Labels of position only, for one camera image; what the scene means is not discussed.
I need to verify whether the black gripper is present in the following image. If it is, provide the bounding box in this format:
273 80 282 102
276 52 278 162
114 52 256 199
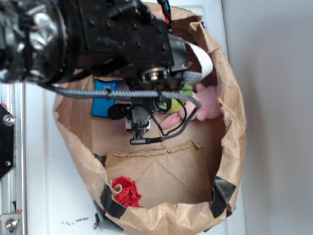
125 67 186 141

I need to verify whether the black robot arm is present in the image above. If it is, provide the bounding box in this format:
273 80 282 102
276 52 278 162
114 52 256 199
0 0 188 144

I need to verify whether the green plush frog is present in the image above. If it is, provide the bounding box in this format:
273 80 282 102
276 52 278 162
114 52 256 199
158 84 193 113

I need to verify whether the blue rectangular block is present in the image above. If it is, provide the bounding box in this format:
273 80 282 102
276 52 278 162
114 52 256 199
91 80 117 118

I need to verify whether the pink plush bunny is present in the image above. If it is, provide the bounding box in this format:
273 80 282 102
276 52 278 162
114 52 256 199
160 83 222 130

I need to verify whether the brown paper bag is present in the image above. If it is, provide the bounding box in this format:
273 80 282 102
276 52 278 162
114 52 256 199
53 7 246 235

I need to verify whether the red crumpled paper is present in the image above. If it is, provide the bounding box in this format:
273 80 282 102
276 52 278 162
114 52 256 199
112 176 142 208

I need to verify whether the black hexagonal mounting plate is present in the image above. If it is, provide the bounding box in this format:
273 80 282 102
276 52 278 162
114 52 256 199
0 104 16 180

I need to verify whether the white flat ribbon cable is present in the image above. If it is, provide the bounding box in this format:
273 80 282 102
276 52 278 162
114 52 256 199
168 34 213 83

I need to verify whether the grey braided cable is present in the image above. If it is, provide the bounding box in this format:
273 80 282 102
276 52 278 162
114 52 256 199
39 82 203 145

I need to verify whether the aluminium frame rail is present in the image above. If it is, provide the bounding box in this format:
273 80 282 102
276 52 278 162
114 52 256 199
0 84 27 235

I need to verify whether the metal corner bracket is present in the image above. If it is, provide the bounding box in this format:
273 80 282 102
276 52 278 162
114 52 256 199
0 213 21 235

